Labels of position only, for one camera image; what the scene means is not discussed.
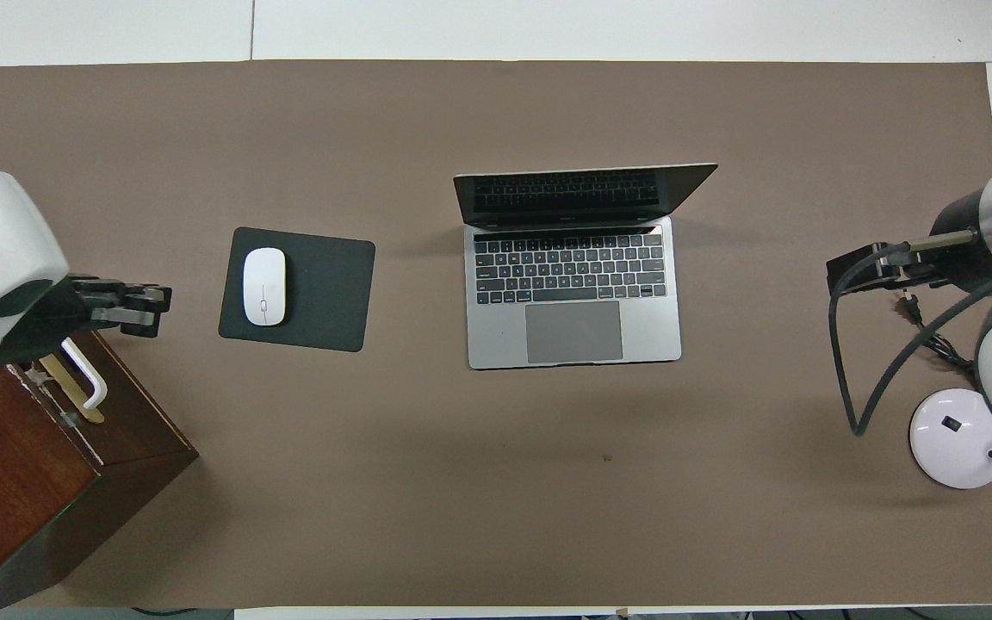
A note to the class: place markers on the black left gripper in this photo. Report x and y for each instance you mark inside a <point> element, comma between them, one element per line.
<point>70,314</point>

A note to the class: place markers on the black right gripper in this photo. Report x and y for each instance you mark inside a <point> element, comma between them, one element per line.
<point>961,245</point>

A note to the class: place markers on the silver laptop with apple logo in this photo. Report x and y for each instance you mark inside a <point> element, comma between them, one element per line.
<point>573,331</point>

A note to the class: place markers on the white computer mouse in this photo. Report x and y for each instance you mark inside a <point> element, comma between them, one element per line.
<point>264,275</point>

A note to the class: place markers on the white desk lamp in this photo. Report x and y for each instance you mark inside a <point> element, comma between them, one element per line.
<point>948,443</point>

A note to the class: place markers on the black mouse pad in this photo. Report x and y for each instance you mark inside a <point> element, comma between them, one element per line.
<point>332,293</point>

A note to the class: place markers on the dark wooden box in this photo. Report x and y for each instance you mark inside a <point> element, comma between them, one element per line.
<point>5,482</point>

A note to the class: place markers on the large brown table mat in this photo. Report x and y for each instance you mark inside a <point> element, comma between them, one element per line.
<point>496,482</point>

